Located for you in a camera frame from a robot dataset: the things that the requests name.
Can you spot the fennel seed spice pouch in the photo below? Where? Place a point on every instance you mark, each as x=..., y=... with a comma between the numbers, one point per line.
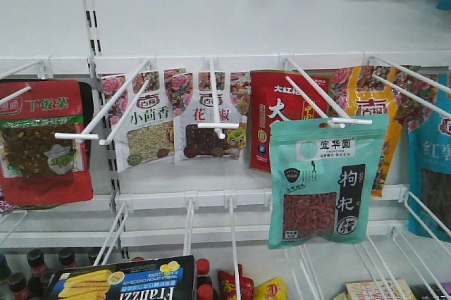
x=144, y=115

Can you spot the yellow white fungus pouch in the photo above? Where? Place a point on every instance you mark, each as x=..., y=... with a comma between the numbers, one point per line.
x=358, y=92

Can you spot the white centre display hook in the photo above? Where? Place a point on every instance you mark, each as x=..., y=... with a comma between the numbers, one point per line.
x=216, y=125

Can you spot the white right display hook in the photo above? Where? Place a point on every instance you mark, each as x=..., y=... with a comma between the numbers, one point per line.
x=343, y=120

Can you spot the teal goji berry pouch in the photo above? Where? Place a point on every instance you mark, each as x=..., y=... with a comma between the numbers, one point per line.
x=322, y=179

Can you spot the yellow snack sachet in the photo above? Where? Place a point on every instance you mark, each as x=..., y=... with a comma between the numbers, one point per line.
x=274, y=289

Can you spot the red tea pouch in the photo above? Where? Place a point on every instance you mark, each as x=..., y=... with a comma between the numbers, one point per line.
x=273, y=99

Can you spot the white T-end display hook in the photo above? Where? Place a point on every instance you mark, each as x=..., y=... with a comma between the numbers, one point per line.
x=86, y=133

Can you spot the red pickled vegetable pouch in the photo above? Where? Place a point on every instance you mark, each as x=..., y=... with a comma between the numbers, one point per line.
x=36, y=167

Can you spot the blue red date pouch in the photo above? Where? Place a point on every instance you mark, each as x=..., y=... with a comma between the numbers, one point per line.
x=429, y=173

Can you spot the sichuan pepper spice pouch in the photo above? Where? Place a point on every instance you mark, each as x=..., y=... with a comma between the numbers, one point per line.
x=192, y=104

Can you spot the black Franzzi cookie box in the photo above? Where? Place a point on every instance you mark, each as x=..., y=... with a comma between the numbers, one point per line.
x=163, y=278

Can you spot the red seasoning sachet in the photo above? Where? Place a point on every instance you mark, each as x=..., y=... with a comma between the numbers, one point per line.
x=228, y=287

